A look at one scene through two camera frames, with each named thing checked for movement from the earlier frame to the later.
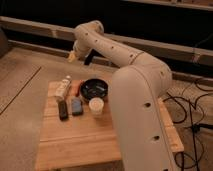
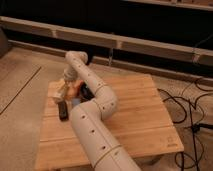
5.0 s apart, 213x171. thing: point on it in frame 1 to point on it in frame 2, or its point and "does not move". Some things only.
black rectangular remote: x=63 y=110 does not move
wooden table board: x=87 y=141 does not move
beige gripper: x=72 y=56 to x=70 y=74
